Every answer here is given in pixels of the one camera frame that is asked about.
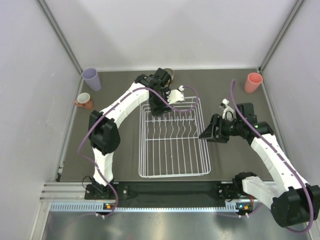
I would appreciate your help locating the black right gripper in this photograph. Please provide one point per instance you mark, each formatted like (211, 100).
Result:
(211, 134)

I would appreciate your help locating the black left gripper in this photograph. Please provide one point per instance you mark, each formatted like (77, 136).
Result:
(156, 109)

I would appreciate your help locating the pink plastic tumbler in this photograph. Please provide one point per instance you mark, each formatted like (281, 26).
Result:
(252, 82)

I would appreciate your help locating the terracotta ceramic mug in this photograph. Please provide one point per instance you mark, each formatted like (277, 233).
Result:
(84, 100)

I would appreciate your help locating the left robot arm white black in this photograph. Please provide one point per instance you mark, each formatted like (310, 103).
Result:
(103, 126)

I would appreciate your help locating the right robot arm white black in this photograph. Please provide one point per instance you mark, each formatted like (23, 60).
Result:
(292, 200)

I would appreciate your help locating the glass cup with brown band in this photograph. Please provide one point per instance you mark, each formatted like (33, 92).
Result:
(171, 73)

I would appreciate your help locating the lilac plastic tumbler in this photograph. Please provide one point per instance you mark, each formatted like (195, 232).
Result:
(91, 77)

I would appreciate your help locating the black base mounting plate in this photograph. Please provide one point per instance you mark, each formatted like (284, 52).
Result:
(166, 193)

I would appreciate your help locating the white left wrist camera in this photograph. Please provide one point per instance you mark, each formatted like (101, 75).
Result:
(176, 95)

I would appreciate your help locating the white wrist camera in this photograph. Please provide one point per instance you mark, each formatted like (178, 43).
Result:
(227, 111)
(176, 95)

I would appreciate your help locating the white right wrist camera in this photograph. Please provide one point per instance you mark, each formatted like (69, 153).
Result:
(227, 111)

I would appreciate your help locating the white wire dish rack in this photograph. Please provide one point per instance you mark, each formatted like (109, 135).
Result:
(169, 145)

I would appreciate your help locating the grey slotted cable duct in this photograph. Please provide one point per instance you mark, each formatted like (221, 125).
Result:
(101, 207)

